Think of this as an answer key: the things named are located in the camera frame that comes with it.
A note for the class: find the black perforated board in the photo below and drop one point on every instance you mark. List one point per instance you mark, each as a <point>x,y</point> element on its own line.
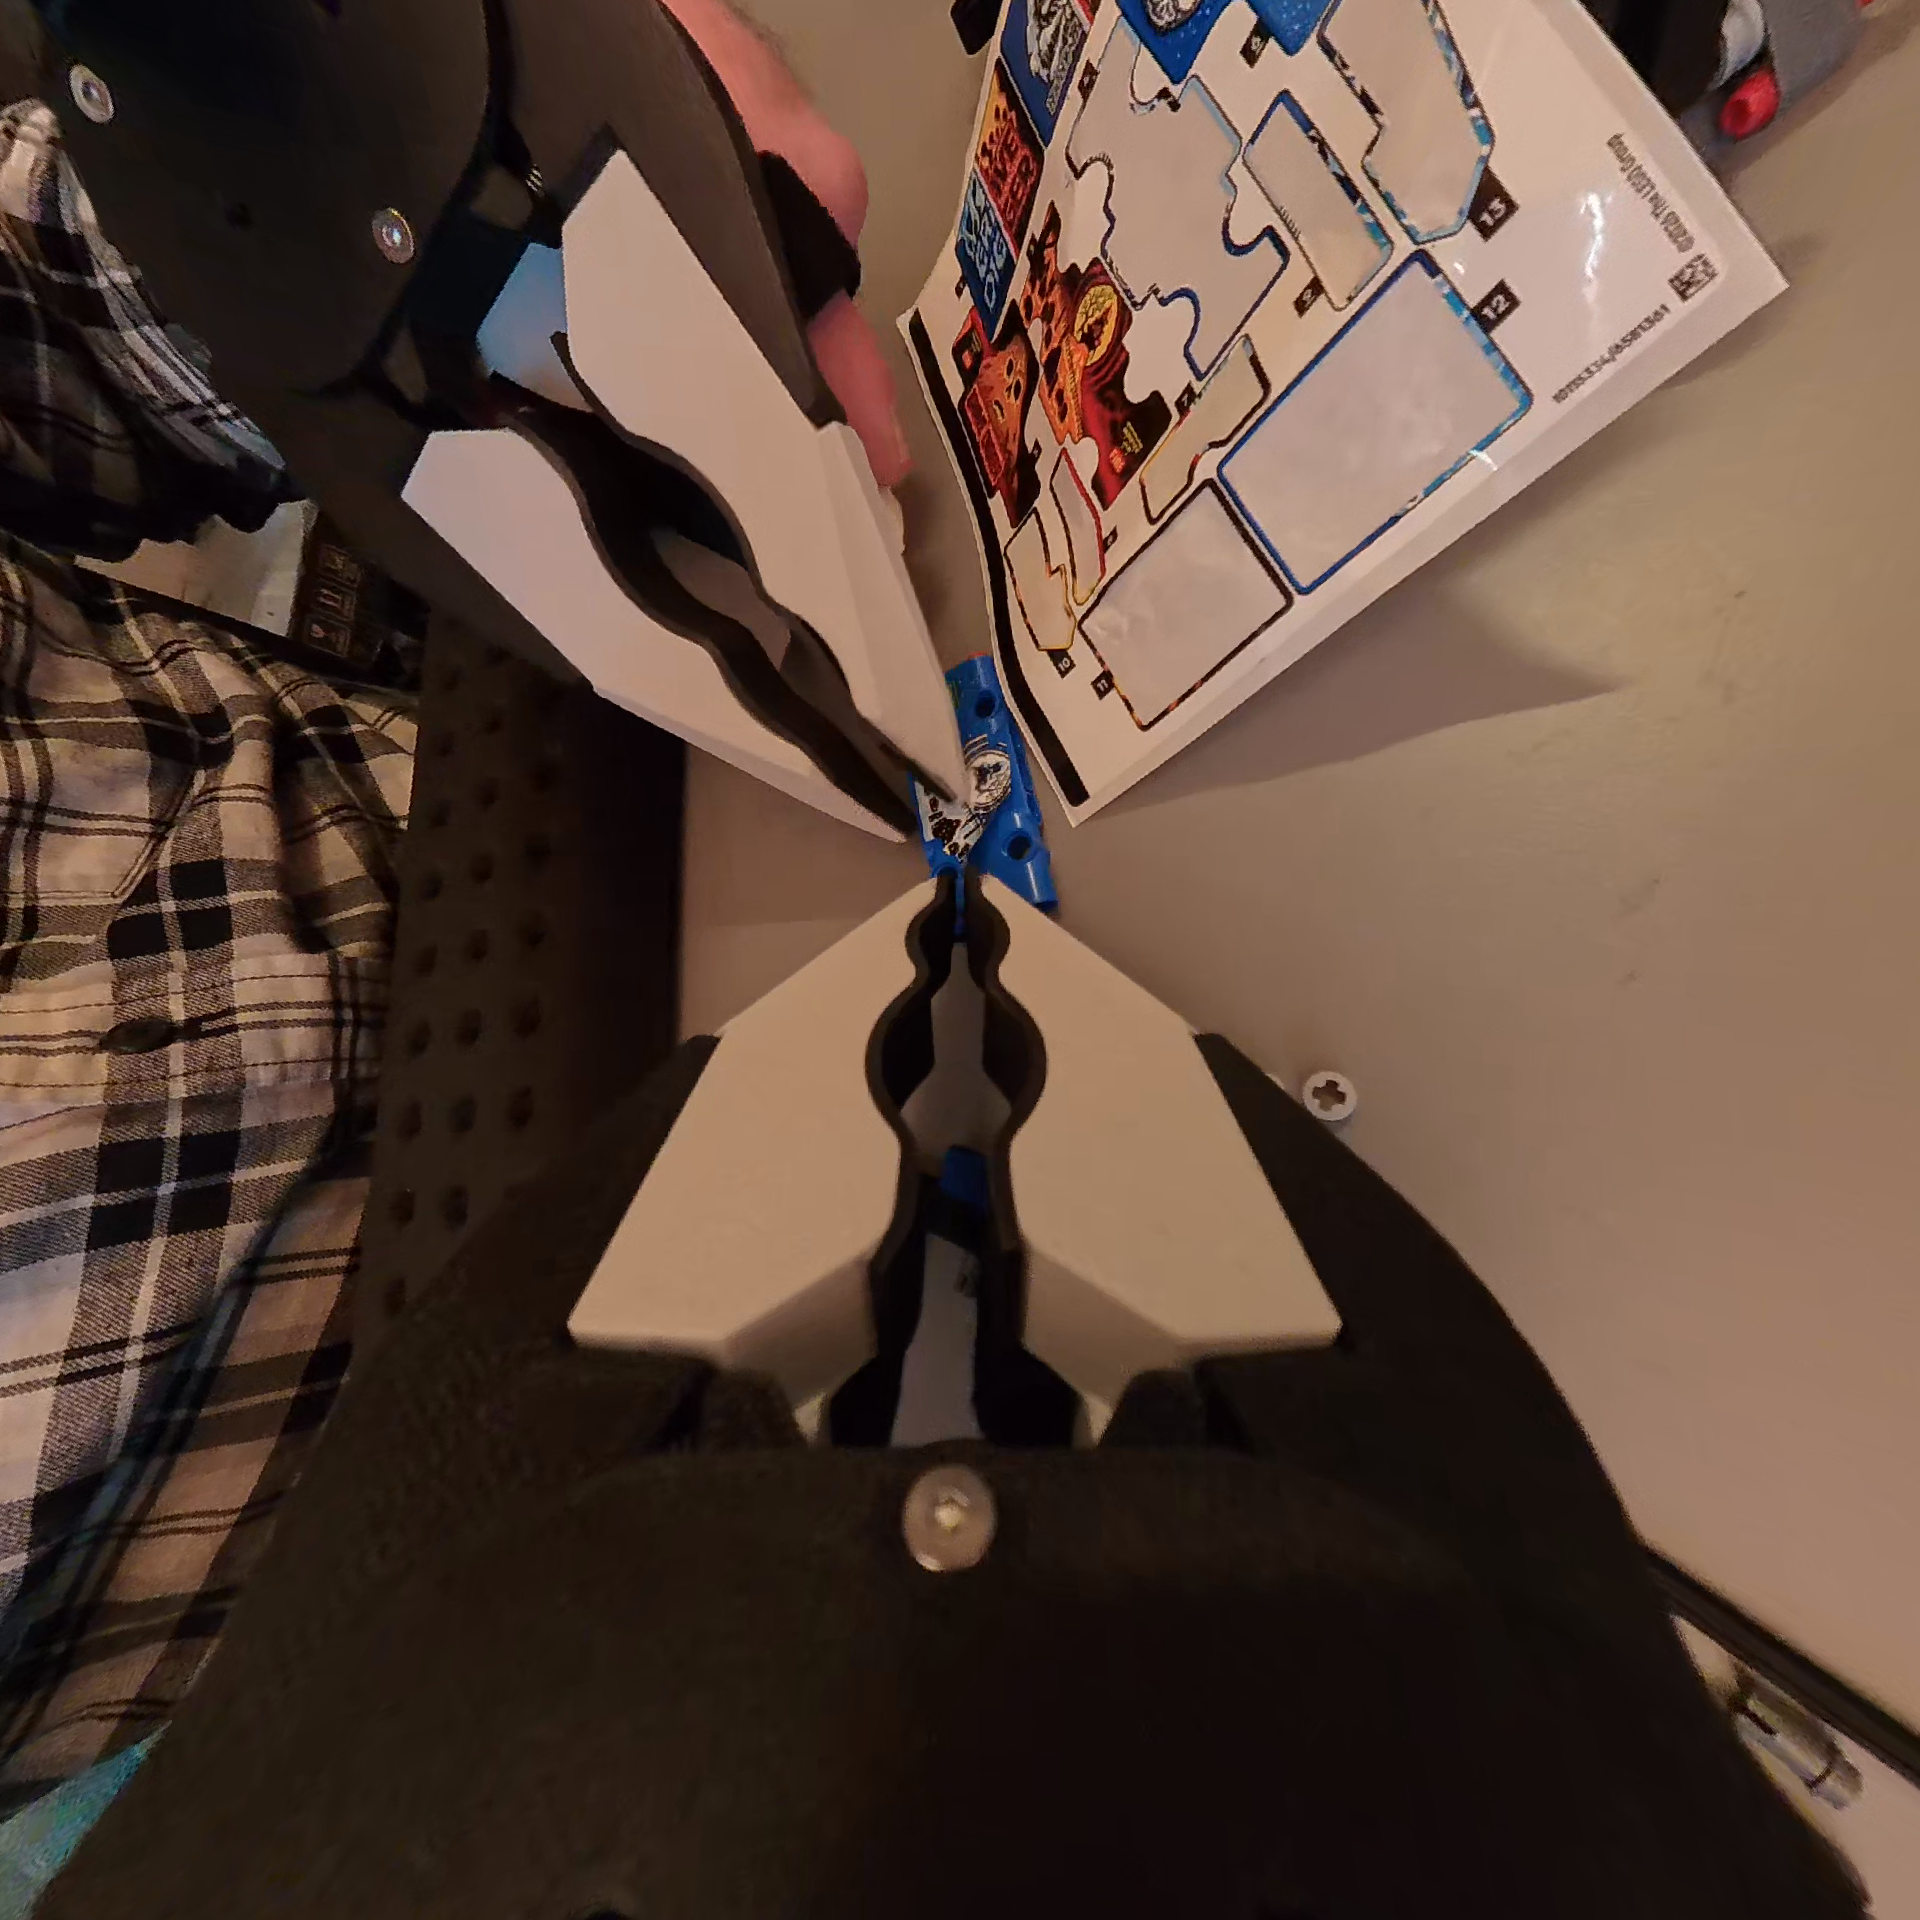
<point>512,974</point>

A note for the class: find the grey connector pin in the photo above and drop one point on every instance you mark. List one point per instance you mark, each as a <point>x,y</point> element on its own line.
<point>1793,1741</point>

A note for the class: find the person's plaid shirt torso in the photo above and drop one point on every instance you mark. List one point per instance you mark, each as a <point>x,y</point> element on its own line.
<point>151,974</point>

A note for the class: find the blue toy brick panel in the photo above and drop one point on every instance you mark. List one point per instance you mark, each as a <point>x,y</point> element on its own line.
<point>1008,818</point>

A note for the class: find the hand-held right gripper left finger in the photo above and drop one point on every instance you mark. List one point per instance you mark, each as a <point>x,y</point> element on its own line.
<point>721,1199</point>

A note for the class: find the white sticker sheet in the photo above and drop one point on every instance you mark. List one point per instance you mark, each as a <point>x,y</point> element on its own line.
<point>1321,376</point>

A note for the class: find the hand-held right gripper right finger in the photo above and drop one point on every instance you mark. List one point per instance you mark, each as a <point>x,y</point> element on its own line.
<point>1170,1199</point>

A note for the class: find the black toy truck chassis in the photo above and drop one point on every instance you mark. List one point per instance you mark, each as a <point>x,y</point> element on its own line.
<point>1754,60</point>

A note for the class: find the person's left hand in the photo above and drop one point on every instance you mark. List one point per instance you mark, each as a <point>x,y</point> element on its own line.
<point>788,91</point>

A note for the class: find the pair of white round bushes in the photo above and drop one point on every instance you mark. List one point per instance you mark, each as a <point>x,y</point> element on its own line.
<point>1329,1095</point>

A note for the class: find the long black axle rod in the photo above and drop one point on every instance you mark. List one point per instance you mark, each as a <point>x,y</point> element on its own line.
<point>1784,1649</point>

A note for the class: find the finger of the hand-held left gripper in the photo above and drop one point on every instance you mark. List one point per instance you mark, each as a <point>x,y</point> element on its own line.
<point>706,344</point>
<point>557,558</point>

